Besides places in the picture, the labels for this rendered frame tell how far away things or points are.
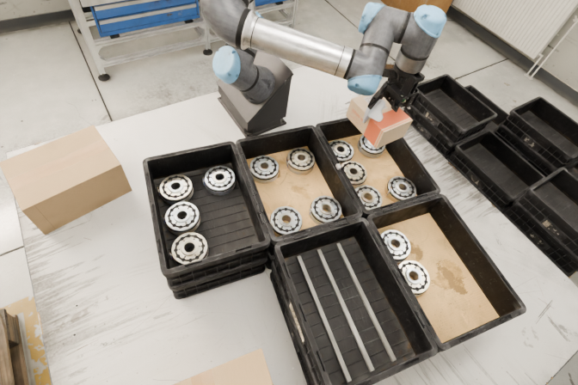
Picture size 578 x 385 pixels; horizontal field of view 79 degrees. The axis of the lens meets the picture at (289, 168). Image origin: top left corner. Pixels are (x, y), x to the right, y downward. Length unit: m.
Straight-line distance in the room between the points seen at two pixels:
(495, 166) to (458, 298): 1.26
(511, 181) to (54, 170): 2.17
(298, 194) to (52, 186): 0.78
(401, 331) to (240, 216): 0.58
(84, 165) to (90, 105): 1.56
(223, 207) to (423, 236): 0.67
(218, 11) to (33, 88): 2.36
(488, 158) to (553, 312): 1.05
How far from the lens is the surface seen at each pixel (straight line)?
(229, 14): 0.91
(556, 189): 2.29
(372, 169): 1.36
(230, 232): 1.14
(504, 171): 2.36
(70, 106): 2.90
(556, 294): 1.62
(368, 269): 1.15
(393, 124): 1.11
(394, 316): 1.13
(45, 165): 1.38
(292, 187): 1.23
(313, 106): 1.71
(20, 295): 2.20
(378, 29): 0.93
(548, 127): 2.64
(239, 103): 1.51
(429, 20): 0.93
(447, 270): 1.26
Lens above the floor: 1.84
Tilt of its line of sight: 52 degrees down
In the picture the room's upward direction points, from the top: 11 degrees clockwise
